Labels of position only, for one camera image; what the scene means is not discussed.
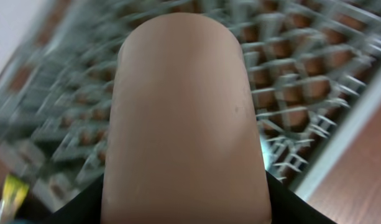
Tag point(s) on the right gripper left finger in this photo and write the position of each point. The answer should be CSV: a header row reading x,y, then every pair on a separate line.
x,y
85,208

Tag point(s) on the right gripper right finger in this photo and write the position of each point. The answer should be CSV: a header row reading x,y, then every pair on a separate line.
x,y
288,208

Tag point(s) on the pink cup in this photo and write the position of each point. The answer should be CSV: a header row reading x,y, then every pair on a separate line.
x,y
183,142

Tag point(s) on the grey dishwasher rack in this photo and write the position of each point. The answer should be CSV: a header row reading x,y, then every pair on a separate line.
x,y
308,63

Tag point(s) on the yellow foil snack wrapper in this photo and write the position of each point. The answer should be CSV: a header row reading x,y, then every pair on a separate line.
x,y
14,192

